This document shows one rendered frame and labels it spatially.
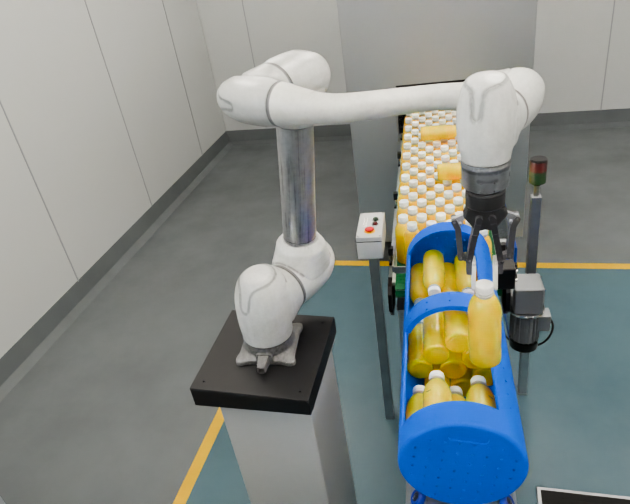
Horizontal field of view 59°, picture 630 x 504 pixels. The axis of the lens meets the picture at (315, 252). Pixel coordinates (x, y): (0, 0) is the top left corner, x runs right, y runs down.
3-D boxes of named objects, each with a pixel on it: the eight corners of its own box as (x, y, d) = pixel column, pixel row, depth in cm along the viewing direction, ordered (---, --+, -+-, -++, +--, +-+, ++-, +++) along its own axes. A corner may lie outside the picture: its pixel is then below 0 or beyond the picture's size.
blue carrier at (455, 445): (392, 496, 135) (403, 416, 120) (403, 284, 208) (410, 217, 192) (515, 514, 131) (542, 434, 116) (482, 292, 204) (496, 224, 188)
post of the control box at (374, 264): (385, 419, 279) (367, 248, 227) (386, 412, 282) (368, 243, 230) (393, 419, 278) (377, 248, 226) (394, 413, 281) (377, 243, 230)
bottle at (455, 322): (476, 337, 148) (471, 295, 164) (451, 329, 148) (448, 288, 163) (465, 356, 152) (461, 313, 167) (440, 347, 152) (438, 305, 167)
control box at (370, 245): (358, 259, 221) (355, 237, 216) (362, 233, 238) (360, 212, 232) (383, 258, 219) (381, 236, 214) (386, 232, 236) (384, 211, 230)
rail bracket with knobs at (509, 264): (489, 292, 208) (490, 269, 203) (487, 281, 214) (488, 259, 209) (517, 292, 206) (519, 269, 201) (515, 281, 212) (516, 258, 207)
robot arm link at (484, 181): (514, 166, 100) (513, 196, 103) (508, 147, 108) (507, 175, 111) (461, 170, 102) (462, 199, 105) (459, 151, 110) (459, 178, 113)
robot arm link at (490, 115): (504, 172, 98) (528, 144, 107) (507, 84, 90) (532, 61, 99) (446, 165, 104) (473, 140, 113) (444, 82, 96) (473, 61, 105)
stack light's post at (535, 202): (518, 395, 280) (531, 198, 223) (517, 389, 283) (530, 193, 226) (526, 395, 279) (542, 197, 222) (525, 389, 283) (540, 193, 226)
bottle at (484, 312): (473, 370, 127) (471, 303, 118) (466, 349, 133) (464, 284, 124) (505, 366, 126) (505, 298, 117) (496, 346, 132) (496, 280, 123)
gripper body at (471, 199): (463, 196, 106) (464, 238, 110) (511, 193, 104) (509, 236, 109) (461, 179, 112) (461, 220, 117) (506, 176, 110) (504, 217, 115)
